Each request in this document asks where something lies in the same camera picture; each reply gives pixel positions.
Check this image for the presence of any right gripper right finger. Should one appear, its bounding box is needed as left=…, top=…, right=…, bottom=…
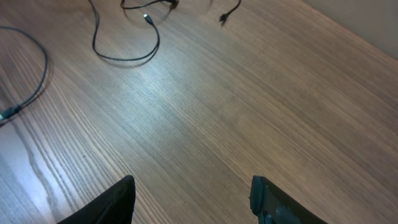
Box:
left=249, top=175, right=325, bottom=224

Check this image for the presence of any black usb cable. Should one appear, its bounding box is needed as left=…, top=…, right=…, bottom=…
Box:
left=0, top=26, right=49, bottom=123
left=88, top=0, right=180, bottom=62

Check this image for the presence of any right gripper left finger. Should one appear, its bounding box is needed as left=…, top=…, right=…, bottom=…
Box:
left=59, top=175, right=136, bottom=224

